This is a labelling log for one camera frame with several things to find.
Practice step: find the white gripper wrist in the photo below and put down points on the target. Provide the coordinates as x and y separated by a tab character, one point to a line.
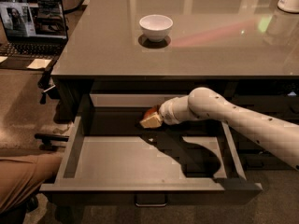
165	113

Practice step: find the orange fruit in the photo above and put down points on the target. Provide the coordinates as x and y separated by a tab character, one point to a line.
152	112

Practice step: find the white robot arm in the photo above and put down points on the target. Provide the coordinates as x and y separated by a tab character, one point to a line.
279	137

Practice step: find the open grey top drawer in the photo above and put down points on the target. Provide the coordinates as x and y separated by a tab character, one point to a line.
109	159

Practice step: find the white ceramic bowl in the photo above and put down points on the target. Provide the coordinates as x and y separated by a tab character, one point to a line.
155	27

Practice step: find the black chair armrest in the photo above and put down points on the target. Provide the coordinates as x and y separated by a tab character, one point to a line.
45	138

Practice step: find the dark lower side drawers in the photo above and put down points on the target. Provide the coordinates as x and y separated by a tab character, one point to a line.
274	97

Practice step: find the white paper note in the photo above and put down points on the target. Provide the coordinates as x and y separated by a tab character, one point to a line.
39	64

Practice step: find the person's leg in tan trousers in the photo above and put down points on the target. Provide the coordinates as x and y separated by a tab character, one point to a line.
21	176

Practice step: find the open black laptop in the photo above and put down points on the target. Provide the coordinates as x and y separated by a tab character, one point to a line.
34	29

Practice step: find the metal drawer handle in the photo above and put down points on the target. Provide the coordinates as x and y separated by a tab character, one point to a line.
151	200

